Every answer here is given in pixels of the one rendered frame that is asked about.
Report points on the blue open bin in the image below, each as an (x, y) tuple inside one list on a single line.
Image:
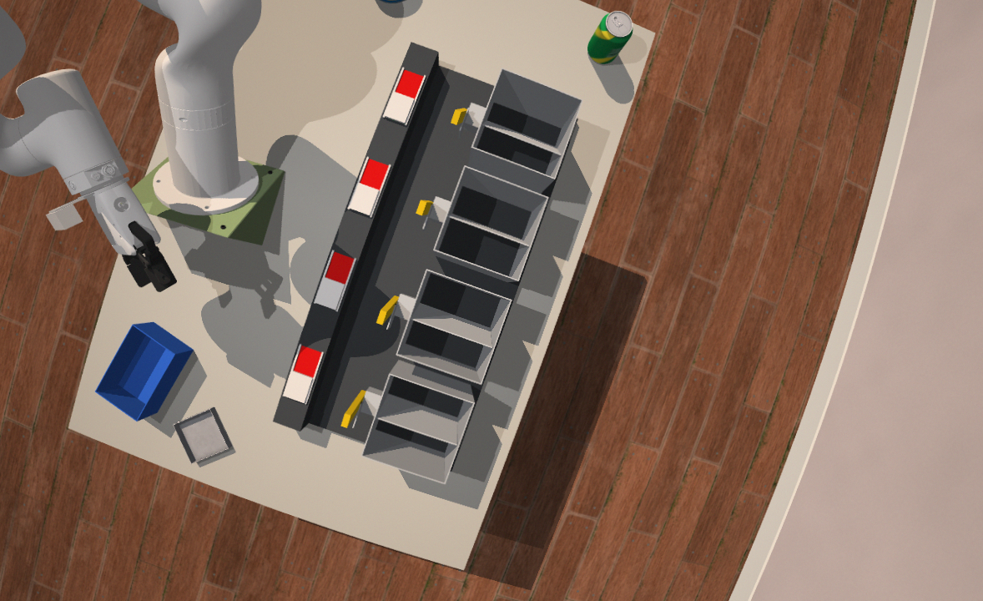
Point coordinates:
[(142, 361)]

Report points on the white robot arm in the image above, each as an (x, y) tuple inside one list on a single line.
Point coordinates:
[(62, 126)]

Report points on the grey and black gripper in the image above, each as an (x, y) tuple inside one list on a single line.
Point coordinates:
[(123, 225)]

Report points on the green drink can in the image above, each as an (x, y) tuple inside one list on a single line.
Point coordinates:
[(611, 35)]

